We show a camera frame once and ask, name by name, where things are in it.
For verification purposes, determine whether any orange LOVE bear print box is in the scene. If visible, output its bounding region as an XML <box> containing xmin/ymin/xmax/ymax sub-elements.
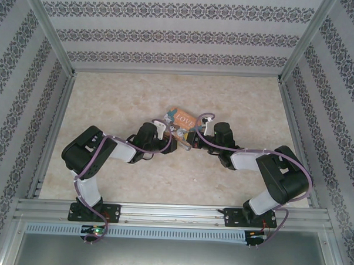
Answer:
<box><xmin>163</xmin><ymin>106</ymin><xmax>198</xmax><ymax>145</ymax></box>

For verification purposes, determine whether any left controller board green light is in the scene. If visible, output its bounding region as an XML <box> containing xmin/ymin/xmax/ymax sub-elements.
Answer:
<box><xmin>79</xmin><ymin>224</ymin><xmax>107</xmax><ymax>245</ymax></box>

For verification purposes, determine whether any grey metal panel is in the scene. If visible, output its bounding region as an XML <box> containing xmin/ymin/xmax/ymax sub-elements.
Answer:
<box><xmin>11</xmin><ymin>232</ymin><xmax>342</xmax><ymax>265</ymax></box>

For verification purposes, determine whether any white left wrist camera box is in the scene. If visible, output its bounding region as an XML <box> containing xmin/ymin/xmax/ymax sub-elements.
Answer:
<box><xmin>151</xmin><ymin>119</ymin><xmax>168</xmax><ymax>138</ymax></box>

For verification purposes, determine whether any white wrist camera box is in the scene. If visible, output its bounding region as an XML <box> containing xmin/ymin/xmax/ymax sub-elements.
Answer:
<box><xmin>201</xmin><ymin>115</ymin><xmax>215</xmax><ymax>137</ymax></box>
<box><xmin>151</xmin><ymin>119</ymin><xmax>168</xmax><ymax>138</ymax></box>

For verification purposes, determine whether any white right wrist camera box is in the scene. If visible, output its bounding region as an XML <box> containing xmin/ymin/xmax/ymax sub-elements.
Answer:
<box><xmin>201</xmin><ymin>115</ymin><xmax>215</xmax><ymax>137</ymax></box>

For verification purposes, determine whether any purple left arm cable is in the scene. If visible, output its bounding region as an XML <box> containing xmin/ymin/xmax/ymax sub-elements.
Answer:
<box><xmin>71</xmin><ymin>132</ymin><xmax>173</xmax><ymax>247</ymax></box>

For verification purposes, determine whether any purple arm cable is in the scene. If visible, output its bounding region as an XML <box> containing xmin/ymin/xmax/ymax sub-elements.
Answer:
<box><xmin>189</xmin><ymin>111</ymin><xmax>316</xmax><ymax>251</ymax></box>
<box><xmin>71</xmin><ymin>132</ymin><xmax>173</xmax><ymax>247</ymax></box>

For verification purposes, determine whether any aluminium mounting rail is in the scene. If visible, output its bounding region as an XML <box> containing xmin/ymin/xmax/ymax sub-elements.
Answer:
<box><xmin>14</xmin><ymin>197</ymin><xmax>332</xmax><ymax>234</ymax></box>

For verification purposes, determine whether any aluminium frame side rail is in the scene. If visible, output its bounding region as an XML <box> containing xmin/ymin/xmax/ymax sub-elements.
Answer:
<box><xmin>27</xmin><ymin>70</ymin><xmax>77</xmax><ymax>199</ymax></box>
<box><xmin>274</xmin><ymin>80</ymin><xmax>325</xmax><ymax>209</ymax></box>

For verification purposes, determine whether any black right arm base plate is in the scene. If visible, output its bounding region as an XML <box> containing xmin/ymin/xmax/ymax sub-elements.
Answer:
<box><xmin>217</xmin><ymin>207</ymin><xmax>279</xmax><ymax>230</ymax></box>

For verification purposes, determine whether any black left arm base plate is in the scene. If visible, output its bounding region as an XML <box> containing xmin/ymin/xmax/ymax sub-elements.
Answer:
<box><xmin>68</xmin><ymin>202</ymin><xmax>122</xmax><ymax>224</ymax></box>

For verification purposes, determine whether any grey slotted cable duct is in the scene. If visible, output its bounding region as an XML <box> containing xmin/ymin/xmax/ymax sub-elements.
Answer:
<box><xmin>24</xmin><ymin>222</ymin><xmax>247</xmax><ymax>243</ymax></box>

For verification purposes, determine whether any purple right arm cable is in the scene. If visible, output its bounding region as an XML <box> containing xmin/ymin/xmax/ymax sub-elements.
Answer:
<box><xmin>189</xmin><ymin>111</ymin><xmax>316</xmax><ymax>251</ymax></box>

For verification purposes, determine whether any aluminium frame post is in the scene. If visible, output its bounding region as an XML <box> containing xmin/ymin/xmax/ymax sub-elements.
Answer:
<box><xmin>278</xmin><ymin>0</ymin><xmax>339</xmax><ymax>85</ymax></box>
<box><xmin>17</xmin><ymin>0</ymin><xmax>79</xmax><ymax>74</ymax></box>

